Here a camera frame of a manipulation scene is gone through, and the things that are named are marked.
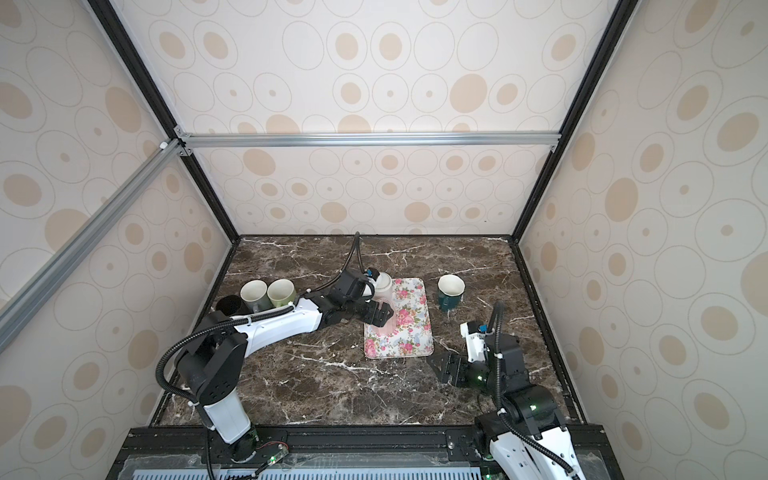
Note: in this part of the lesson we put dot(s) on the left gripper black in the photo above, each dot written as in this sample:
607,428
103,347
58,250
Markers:
372,319

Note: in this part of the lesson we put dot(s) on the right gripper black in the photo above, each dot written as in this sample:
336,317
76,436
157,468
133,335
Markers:
451,360

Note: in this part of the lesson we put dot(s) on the pink faceted mug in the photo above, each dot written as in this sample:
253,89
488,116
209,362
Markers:
386,297

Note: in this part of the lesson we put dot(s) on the light green mug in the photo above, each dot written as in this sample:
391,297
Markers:
281,292

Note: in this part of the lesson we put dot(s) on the dark teal mug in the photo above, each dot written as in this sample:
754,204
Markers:
451,289

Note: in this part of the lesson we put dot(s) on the grey mug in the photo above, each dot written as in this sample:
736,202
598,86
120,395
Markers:
255,296

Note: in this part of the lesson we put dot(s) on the black mug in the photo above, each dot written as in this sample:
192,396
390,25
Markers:
232,305

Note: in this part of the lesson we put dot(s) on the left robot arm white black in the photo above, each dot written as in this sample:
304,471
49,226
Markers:
205,367

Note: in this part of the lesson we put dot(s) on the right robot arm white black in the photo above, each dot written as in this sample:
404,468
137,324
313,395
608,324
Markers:
526,433

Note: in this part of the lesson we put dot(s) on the white mug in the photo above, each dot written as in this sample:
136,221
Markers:
383,282

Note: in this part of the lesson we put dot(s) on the floral rectangular tray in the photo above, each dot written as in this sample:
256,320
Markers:
408,334

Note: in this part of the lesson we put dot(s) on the horizontal aluminium bar back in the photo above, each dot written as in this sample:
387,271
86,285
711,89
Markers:
386,139

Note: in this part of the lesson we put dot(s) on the diagonal aluminium bar left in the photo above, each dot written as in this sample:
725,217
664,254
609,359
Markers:
22,308

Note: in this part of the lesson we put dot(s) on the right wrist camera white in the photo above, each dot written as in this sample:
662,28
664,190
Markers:
474,334

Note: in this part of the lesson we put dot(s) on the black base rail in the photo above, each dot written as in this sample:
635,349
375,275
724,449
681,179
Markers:
305,452

